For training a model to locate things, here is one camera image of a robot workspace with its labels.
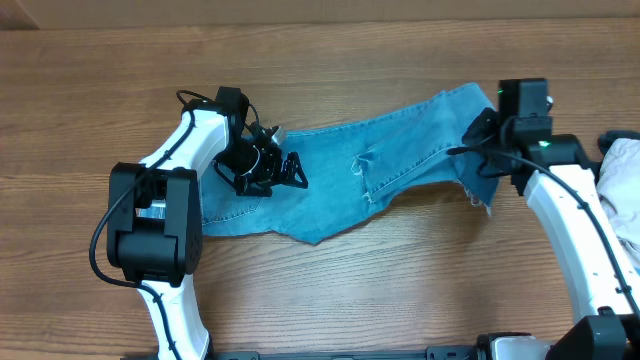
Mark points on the blue denim jeans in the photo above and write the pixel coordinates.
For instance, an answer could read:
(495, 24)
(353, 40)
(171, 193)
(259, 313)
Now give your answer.
(354, 171)

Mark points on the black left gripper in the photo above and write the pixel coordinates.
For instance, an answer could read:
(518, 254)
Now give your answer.
(271, 173)

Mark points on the beige crumpled garment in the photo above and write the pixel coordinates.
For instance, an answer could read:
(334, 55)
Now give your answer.
(618, 189)

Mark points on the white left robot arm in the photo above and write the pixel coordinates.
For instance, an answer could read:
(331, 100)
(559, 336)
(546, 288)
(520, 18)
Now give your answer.
(153, 222)

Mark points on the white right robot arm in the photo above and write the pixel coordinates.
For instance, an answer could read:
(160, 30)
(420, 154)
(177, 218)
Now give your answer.
(555, 177)

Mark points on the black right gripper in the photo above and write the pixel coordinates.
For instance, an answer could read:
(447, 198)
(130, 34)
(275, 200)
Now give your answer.
(480, 129)

